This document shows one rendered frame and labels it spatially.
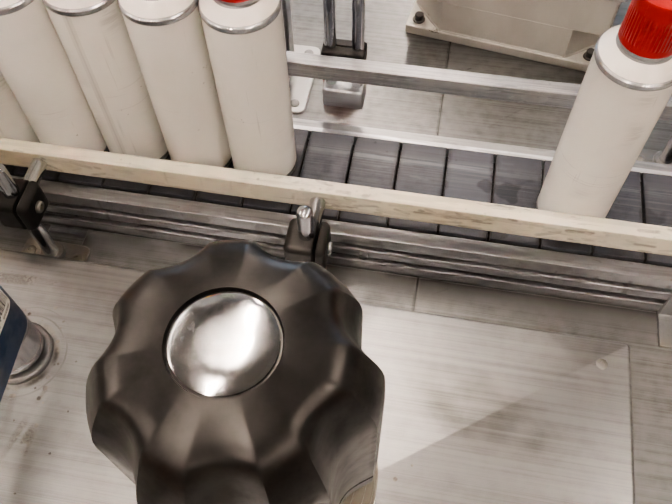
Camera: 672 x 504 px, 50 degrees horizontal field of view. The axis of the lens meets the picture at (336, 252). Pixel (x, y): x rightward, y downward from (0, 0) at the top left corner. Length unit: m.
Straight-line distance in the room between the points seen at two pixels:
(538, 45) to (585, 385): 0.36
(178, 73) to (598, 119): 0.27
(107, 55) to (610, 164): 0.34
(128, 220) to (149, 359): 0.44
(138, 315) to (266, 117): 0.34
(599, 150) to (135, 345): 0.36
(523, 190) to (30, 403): 0.39
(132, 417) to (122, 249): 0.45
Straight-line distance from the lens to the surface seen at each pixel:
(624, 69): 0.45
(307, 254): 0.50
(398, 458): 0.48
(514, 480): 0.49
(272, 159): 0.55
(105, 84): 0.54
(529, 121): 0.70
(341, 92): 0.61
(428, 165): 0.59
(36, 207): 0.58
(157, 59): 0.50
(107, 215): 0.62
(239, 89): 0.50
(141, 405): 0.18
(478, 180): 0.59
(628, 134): 0.48
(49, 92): 0.56
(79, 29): 0.51
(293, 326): 0.18
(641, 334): 0.61
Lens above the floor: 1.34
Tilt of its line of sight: 59 degrees down
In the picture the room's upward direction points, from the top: 2 degrees counter-clockwise
